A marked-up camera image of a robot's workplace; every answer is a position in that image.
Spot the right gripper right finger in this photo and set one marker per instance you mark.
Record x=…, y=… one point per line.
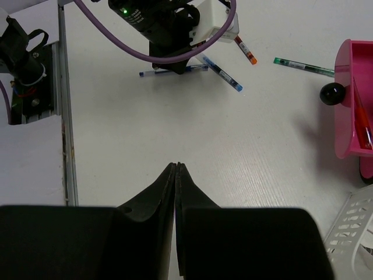
x=187, y=195

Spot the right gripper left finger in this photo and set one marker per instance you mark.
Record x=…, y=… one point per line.
x=147, y=229

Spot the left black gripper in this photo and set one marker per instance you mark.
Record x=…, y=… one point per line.
x=166, y=24

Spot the blue clear pen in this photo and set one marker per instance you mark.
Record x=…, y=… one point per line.
x=221, y=73

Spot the green pen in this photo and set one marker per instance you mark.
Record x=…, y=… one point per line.
x=305, y=67

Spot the red pen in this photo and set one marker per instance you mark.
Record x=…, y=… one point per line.
x=362, y=125

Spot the black pink drawer organizer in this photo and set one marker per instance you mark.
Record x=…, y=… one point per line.
x=353, y=60

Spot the orange tipped pen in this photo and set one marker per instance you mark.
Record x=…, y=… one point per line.
x=245, y=50

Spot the white plastic file rack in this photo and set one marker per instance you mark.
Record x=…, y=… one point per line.
x=349, y=241

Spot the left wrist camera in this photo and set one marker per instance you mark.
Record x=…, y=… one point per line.
x=213, y=15

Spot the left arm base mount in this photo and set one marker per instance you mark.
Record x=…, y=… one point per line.
x=30, y=61

